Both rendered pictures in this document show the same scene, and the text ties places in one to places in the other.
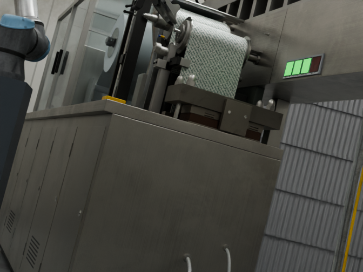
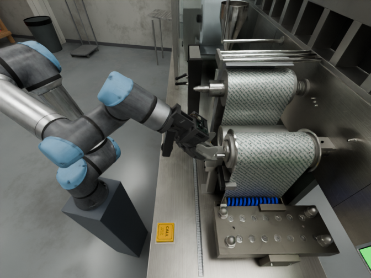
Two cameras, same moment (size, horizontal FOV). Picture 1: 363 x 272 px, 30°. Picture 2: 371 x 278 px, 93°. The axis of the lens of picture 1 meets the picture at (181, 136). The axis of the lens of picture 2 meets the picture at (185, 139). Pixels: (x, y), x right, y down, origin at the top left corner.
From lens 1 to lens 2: 2.39 m
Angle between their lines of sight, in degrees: 54
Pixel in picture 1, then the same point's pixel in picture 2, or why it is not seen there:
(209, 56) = (259, 176)
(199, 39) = (246, 168)
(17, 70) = (94, 201)
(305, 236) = not seen: hidden behind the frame
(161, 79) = (212, 175)
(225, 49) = (281, 169)
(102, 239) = not seen: outside the picture
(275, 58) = (353, 193)
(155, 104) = (210, 186)
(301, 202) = not seen: hidden behind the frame
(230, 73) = (284, 181)
